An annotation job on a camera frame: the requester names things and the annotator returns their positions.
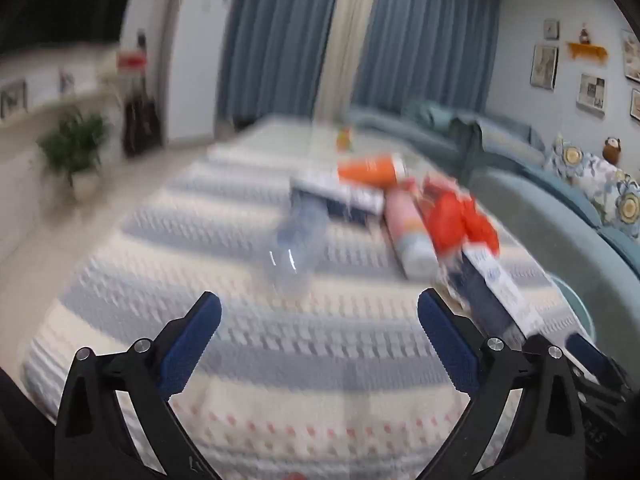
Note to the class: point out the white shelf with red panel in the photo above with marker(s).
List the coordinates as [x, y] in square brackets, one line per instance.
[132, 60]

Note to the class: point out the small colourful ornament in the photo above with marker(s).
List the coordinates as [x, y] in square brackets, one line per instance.
[66, 81]

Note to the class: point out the red crumpled wrapper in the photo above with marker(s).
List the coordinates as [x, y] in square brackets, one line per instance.
[450, 215]

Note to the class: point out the clear plastic bottle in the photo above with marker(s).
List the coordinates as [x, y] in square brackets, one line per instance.
[300, 245]

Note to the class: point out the striped woven table mat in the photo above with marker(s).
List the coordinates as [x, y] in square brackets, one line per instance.
[300, 385]

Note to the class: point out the blue curtain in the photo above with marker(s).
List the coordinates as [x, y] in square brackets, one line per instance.
[425, 35]
[280, 40]

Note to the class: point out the folded teal blanket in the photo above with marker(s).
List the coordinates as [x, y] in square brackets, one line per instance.
[425, 114]

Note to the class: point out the colourful puzzle cube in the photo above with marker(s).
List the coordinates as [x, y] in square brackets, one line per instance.
[345, 140]

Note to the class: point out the pink cylindrical container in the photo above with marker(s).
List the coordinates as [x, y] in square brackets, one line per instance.
[407, 230]

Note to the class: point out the orange paper cup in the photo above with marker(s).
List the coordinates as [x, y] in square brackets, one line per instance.
[370, 170]

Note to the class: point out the black acoustic guitar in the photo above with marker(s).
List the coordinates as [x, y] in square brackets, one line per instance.
[141, 120]

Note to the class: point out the blue and white flat box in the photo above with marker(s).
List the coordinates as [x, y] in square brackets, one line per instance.
[500, 280]

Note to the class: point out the grey-green chair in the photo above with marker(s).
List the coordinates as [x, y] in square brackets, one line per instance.
[530, 210]

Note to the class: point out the white picture frame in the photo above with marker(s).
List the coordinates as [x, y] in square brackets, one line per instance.
[591, 92]

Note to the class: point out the small square picture frame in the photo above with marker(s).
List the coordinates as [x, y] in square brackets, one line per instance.
[551, 29]

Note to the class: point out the black television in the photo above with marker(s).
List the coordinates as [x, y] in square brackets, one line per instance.
[60, 5]

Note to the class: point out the white curved wall shelf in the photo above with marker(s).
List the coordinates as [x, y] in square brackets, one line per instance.
[60, 105]

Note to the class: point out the teal sofa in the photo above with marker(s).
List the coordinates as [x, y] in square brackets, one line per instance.
[505, 135]

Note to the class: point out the floral pillow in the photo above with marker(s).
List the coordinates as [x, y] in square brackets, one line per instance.
[595, 180]

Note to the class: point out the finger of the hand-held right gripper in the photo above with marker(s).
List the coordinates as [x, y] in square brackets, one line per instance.
[589, 356]

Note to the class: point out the potted green plant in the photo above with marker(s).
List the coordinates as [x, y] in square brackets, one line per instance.
[75, 145]

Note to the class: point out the brown plush toy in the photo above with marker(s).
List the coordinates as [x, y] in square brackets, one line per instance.
[612, 150]

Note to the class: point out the small figurine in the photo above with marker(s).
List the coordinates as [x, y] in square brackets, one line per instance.
[584, 35]

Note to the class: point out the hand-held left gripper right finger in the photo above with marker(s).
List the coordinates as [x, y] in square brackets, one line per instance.
[447, 345]

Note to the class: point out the white cabinet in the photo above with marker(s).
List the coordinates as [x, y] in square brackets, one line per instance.
[205, 60]

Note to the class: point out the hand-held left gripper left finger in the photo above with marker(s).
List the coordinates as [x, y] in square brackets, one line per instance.
[195, 345]

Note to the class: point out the large picture frame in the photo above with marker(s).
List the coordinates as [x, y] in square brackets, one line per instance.
[544, 67]

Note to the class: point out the white and blue carton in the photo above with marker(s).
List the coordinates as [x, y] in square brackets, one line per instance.
[345, 195]

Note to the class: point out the cream curtain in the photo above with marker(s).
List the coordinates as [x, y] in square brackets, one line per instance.
[347, 35]

